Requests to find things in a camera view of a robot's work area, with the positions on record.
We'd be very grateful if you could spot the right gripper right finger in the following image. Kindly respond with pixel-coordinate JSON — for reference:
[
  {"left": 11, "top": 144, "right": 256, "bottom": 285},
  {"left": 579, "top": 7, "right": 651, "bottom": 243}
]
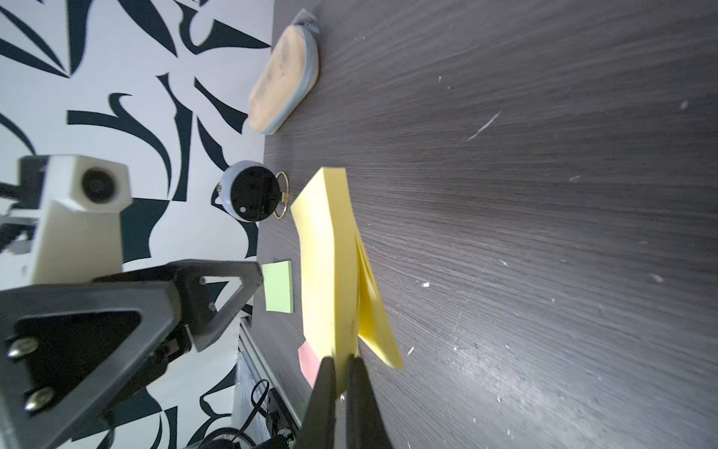
[{"left": 345, "top": 357, "right": 393, "bottom": 449}]

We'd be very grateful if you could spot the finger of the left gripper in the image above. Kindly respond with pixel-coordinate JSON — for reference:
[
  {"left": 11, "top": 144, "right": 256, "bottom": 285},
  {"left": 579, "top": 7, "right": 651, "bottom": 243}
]
[
  {"left": 1, "top": 282, "right": 181, "bottom": 448},
  {"left": 97, "top": 259, "right": 263, "bottom": 352}
]

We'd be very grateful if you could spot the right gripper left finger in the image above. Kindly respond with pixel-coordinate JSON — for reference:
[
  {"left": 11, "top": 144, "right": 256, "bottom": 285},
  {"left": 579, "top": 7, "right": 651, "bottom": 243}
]
[{"left": 295, "top": 357, "right": 337, "bottom": 449}]

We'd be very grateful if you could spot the yellow memo pad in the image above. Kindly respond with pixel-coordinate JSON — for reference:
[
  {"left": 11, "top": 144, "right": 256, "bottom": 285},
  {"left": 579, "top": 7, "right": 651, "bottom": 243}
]
[{"left": 291, "top": 168, "right": 403, "bottom": 395}]

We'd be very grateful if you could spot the green memo pad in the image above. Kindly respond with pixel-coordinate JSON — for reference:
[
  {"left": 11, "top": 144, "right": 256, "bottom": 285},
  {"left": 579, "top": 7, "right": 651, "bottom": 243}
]
[{"left": 262, "top": 260, "right": 294, "bottom": 314}]

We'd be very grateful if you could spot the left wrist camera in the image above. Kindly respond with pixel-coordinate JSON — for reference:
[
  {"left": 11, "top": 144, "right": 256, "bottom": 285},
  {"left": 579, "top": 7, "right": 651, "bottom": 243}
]
[{"left": 1, "top": 155, "right": 132, "bottom": 289}]

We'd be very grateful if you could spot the grey round speaker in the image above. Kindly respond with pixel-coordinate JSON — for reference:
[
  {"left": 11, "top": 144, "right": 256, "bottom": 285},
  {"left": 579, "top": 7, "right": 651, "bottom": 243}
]
[{"left": 215, "top": 161, "right": 290, "bottom": 224}]

